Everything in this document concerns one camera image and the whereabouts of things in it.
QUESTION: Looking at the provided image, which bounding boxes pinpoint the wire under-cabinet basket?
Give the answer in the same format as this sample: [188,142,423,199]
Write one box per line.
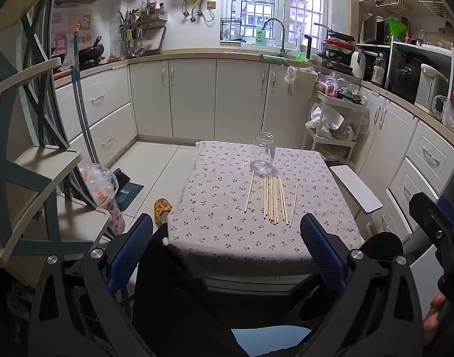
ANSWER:
[415,0,451,18]
[374,0,411,13]

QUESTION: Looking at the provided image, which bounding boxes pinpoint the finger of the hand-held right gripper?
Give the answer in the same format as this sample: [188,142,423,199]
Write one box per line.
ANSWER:
[409,192,454,264]
[437,195,454,239]

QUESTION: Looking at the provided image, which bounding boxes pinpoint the white electric water boiler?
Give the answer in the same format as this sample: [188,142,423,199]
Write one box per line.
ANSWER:
[415,63,451,114]

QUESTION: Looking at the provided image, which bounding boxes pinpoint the white trolley cart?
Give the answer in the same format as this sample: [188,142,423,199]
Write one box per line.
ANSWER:
[301,91,369,160]

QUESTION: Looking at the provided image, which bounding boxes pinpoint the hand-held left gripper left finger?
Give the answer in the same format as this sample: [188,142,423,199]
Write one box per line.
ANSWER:
[28,213,157,357]

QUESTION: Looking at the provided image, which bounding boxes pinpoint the dark blue dustpan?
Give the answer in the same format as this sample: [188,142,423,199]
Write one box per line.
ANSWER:
[113,168,146,211]

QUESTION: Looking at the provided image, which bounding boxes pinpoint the black rice cooker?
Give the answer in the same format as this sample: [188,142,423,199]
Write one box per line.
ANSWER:
[389,57,421,99]

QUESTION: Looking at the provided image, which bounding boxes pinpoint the folding wooden shelf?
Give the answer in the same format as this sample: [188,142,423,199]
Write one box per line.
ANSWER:
[0,0,112,268]

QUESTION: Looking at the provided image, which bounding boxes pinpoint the black wok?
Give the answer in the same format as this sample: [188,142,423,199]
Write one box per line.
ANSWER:
[78,36,105,64]

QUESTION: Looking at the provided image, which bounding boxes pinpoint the light blue cloth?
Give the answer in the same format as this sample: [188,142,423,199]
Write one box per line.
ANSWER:
[231,325,311,357]

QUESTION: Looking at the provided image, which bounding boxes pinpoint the clear plastic bottle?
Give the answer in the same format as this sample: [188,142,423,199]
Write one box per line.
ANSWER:
[371,53,386,86]

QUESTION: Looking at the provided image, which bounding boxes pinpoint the wall spice rack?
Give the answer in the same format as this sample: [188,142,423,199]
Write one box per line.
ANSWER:
[118,0,168,58]

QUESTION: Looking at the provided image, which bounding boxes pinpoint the cream cabinets under rack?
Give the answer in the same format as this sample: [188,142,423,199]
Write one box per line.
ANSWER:
[357,87,454,239]

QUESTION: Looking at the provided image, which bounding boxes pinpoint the cream lower sink cabinets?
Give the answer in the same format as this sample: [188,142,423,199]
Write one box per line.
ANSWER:
[128,57,319,144]

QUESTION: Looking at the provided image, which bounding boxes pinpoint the barred kitchen window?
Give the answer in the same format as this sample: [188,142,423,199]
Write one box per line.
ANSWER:
[223,0,330,51]

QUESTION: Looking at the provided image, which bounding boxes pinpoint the stack of pans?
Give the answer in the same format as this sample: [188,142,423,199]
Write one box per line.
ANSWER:
[314,22,358,73]

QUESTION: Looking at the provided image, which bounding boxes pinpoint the white shopping bag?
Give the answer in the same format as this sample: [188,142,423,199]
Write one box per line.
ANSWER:
[305,104,347,140]

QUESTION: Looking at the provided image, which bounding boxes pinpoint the white jug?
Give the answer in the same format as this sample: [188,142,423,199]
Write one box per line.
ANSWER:
[350,50,367,80]

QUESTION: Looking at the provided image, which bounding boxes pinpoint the small white stool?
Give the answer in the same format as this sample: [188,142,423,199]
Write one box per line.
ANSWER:
[329,165,384,227]

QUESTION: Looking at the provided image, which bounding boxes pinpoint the green bag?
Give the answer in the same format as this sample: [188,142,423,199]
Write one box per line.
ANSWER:
[389,18,410,43]

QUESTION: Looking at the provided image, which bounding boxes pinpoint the floral print bag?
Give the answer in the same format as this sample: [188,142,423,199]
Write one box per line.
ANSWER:
[107,199,127,236]

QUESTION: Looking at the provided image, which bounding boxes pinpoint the yellow slipper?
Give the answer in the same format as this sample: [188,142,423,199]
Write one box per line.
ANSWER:
[153,198,173,227]

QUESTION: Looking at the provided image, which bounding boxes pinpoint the curved sink faucet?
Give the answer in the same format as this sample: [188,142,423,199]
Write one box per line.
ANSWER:
[262,18,287,54]

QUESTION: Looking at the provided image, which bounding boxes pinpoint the bunch of wooden chopsticks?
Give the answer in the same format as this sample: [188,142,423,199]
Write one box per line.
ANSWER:
[243,171,299,227]

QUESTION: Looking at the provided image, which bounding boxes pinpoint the cream drawers under stove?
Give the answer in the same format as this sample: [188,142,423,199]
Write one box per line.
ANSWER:
[54,67,138,168]

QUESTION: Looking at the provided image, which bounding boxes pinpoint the clear bag with orange contents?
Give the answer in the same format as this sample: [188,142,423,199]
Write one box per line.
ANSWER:
[78,162,119,209]

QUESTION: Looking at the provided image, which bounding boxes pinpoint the person's right hand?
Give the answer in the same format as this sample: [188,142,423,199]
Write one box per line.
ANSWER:
[422,293,447,347]

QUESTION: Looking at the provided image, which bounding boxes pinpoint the clear glass jar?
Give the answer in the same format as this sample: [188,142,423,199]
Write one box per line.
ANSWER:
[249,132,277,177]

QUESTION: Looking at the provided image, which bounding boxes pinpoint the wire sill rack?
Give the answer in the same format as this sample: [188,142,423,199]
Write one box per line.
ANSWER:
[220,17,246,43]

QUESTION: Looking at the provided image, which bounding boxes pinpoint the microwave oven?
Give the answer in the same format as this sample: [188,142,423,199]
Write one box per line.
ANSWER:
[362,15,389,45]

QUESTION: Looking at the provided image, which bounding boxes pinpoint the water heater hoses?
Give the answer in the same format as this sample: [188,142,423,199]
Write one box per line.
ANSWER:
[181,0,215,23]

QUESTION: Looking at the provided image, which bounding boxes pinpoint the white counter rack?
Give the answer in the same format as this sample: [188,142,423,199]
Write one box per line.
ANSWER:
[355,41,454,116]

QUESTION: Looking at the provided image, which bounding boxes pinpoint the black round stool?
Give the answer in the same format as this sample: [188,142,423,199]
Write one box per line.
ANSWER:
[361,231,404,268]

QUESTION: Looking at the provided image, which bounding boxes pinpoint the pink wall poster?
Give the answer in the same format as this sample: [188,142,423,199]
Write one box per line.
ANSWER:
[50,11,91,58]

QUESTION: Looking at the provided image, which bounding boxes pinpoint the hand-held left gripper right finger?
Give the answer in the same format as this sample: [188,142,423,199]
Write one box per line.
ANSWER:
[297,213,425,357]

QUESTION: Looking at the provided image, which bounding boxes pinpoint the hanging white plastic bag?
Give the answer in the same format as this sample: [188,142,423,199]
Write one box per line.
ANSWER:
[284,65,319,93]

